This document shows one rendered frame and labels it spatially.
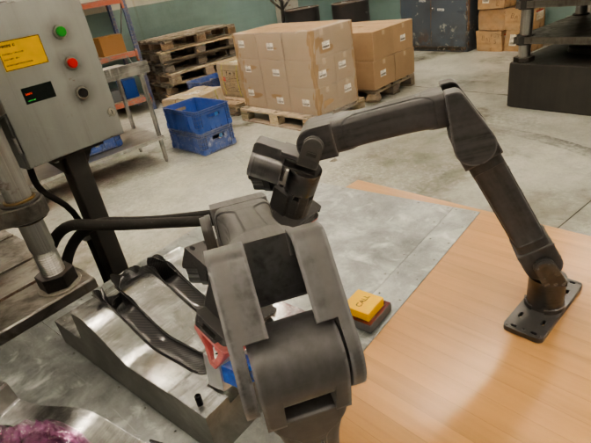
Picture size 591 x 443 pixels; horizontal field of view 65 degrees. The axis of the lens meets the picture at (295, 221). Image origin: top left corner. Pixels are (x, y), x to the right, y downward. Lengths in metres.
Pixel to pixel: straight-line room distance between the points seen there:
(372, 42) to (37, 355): 4.66
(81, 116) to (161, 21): 6.49
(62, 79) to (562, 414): 1.34
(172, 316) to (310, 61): 3.86
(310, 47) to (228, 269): 4.28
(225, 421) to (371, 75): 4.85
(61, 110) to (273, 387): 1.21
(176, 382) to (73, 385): 0.29
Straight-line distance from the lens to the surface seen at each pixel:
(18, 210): 1.28
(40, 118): 1.43
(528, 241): 0.89
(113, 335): 0.92
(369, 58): 5.36
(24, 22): 1.43
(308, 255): 0.34
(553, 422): 0.83
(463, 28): 7.66
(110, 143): 4.61
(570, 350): 0.95
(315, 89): 4.64
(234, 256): 0.34
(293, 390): 0.34
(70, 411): 0.84
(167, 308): 0.94
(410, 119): 0.77
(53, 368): 1.11
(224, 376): 0.73
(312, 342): 0.34
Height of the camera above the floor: 1.43
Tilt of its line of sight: 28 degrees down
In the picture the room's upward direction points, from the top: 10 degrees counter-clockwise
